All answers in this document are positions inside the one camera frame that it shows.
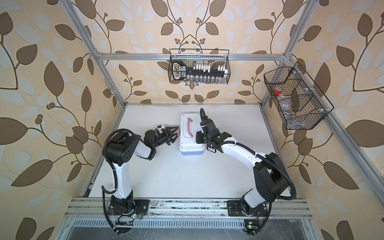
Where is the aluminium frame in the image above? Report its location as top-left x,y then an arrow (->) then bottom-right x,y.
60,1 -> 384,203

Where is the right black wire basket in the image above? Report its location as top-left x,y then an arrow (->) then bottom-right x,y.
264,62 -> 334,130

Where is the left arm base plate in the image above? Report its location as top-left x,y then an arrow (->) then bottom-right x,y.
109,199 -> 150,217

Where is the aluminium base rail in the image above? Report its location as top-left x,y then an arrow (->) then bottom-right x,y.
65,198 -> 313,220

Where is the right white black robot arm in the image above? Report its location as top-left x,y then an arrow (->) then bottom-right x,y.
197,108 -> 297,236

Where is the black socket set holder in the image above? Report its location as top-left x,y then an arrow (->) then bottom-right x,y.
169,60 -> 229,82

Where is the red capped clear bottle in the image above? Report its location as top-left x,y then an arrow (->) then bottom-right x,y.
273,86 -> 289,101

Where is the white blue plastic toolbox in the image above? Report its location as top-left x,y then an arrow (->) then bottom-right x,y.
179,113 -> 206,156

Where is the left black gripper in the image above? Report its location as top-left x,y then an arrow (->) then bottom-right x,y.
152,126 -> 180,151

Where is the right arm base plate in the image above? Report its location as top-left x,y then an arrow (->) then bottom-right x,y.
227,200 -> 268,218

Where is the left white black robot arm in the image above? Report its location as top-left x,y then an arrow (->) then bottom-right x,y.
101,126 -> 179,235

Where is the back black wire basket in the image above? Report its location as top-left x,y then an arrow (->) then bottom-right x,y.
167,48 -> 231,85

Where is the black wire basket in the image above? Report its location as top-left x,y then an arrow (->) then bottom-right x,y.
167,48 -> 231,85
264,62 -> 334,130

